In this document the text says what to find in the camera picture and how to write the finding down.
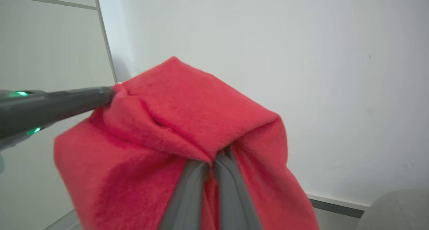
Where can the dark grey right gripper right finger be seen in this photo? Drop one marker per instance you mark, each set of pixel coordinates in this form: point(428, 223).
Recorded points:
point(234, 196)

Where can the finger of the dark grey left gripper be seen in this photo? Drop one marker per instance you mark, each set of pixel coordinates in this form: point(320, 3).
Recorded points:
point(16, 139)
point(57, 104)

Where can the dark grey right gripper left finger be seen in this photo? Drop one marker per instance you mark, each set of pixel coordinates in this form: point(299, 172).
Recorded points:
point(187, 200)

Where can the red garment with white stripes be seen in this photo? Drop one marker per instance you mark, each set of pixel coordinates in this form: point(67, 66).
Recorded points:
point(174, 123)

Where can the grey fabric sofa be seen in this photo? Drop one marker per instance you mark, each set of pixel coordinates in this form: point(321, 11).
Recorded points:
point(399, 211)

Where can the white and black wall skirting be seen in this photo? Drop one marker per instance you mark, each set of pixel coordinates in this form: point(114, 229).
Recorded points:
point(338, 206)

